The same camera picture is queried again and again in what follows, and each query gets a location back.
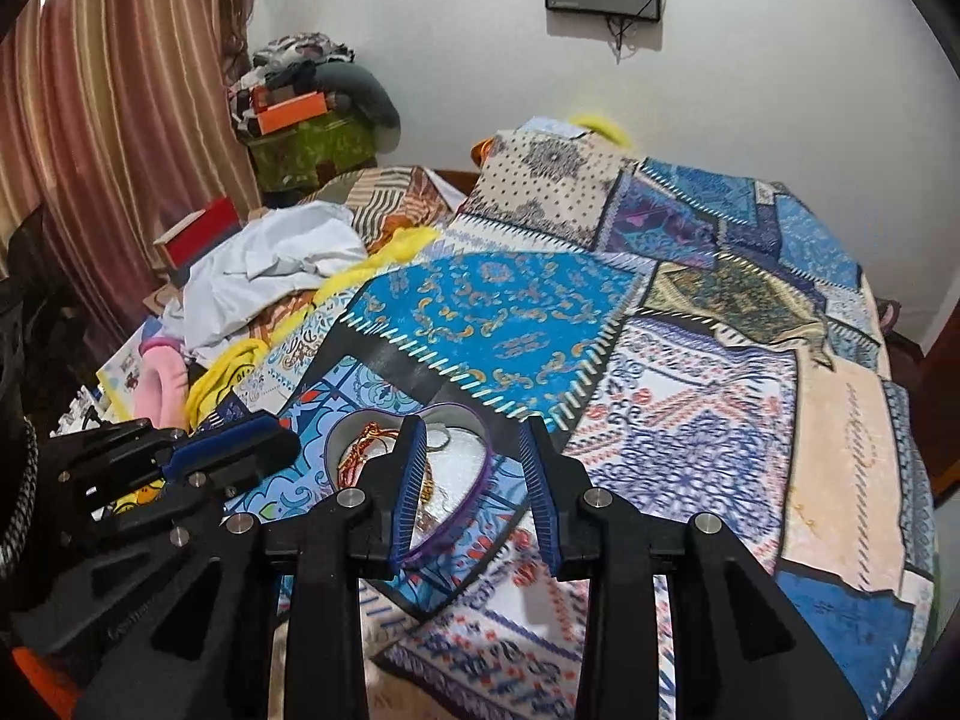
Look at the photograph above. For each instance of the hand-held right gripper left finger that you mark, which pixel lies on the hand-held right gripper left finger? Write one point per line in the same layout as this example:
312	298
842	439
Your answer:
409	487

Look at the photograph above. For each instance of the patchwork printed blanket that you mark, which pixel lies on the patchwork printed blanket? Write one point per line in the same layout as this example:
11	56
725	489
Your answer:
675	360

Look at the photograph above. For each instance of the pink plush item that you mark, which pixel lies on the pink plush item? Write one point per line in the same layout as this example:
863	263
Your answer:
161	382

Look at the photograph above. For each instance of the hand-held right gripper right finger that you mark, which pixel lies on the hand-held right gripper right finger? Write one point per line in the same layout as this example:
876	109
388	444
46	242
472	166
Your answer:
541	502

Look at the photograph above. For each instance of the pile of clothes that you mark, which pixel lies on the pile of clothes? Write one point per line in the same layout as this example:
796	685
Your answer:
292	60

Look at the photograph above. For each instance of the green patterned cloth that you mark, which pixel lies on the green patterned cloth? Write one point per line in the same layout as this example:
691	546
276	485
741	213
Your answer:
315	154

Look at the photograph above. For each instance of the striped brown curtain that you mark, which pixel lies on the striped brown curtain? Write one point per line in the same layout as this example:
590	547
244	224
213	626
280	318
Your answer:
112	127

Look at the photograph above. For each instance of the yellow plush item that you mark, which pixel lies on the yellow plush item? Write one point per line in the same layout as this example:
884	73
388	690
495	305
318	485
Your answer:
600	127

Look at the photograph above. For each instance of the red box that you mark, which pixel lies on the red box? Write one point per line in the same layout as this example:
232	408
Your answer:
202	236

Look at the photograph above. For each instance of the grey plush pillow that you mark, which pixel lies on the grey plush pillow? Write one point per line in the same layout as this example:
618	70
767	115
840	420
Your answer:
364	94

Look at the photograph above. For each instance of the white cloth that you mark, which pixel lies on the white cloth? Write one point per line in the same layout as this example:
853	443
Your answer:
262	270

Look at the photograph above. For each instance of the yellow fleece cloth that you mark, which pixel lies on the yellow fleece cloth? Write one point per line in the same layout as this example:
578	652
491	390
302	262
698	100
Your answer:
225	371

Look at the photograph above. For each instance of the cartoon printed paper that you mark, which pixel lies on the cartoon printed paper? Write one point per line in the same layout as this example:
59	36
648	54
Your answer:
124	375

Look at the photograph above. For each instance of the brown cardboard box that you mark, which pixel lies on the brown cardboard box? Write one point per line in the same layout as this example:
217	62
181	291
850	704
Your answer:
161	296

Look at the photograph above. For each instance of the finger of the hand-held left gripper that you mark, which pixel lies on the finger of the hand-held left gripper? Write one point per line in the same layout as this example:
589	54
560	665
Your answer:
225	450
105	454

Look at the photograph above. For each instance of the orange box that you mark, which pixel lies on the orange box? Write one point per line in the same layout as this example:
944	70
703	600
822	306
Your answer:
289	111

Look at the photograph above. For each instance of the striped patterned cloth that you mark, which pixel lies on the striped patterned cloth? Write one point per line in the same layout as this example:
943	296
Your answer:
397	202

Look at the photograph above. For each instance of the dark wooden bed frame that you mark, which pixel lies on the dark wooden bed frame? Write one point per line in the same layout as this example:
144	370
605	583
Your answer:
911	367

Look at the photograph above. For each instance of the heart-shaped metal tin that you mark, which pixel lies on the heart-shaped metal tin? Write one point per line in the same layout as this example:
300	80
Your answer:
472	457

